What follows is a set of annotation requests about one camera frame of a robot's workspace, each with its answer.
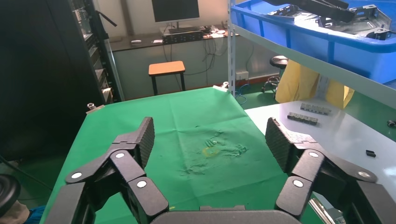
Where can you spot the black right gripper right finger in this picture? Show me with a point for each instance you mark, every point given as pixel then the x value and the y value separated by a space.
pixel 309 160

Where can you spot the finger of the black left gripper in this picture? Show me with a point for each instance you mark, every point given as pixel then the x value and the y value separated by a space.
pixel 337 3
pixel 309 7

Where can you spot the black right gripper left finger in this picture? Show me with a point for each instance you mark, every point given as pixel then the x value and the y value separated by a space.
pixel 130 160

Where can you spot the silver sheet metal bracket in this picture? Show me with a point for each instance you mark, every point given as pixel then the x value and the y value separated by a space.
pixel 283 11
pixel 371 23

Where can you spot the grey metal link strip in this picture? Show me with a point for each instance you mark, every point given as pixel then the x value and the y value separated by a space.
pixel 302 118
pixel 315 109

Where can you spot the blue plastic bin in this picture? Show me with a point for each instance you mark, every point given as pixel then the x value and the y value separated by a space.
pixel 309 43

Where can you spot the white flat board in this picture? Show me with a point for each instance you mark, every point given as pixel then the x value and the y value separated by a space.
pixel 340 139

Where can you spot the small black plastic clip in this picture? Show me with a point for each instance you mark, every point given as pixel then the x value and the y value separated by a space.
pixel 370 153

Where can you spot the black round swivel stool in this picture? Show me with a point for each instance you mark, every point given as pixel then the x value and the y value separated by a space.
pixel 278 61

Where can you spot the green table cloth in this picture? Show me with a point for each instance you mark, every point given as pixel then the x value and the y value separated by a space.
pixel 185 123

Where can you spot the white metal shelf board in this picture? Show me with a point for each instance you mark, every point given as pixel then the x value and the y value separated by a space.
pixel 340 75

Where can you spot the yellow plastic bag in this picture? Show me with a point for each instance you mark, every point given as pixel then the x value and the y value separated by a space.
pixel 297 83

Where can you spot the small black round part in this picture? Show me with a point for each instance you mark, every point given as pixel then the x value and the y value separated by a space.
pixel 392 123

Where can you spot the grey office desk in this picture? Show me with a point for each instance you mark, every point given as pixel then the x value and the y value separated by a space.
pixel 139 61

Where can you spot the orange top wooden stool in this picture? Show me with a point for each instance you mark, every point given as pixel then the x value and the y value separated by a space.
pixel 166 68

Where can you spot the black keyboard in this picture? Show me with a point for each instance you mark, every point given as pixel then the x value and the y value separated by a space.
pixel 185 29

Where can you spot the black round robot joint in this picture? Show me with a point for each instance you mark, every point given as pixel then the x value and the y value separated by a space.
pixel 7 193

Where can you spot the black electronics box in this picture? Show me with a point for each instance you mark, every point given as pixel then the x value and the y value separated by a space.
pixel 182 37

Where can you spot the black computer monitor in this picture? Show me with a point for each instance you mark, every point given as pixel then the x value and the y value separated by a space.
pixel 174 9

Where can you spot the white perforated shelf post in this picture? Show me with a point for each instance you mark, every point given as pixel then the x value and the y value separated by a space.
pixel 232 46

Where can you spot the white wall socket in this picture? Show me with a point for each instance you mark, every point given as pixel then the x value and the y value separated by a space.
pixel 242 75

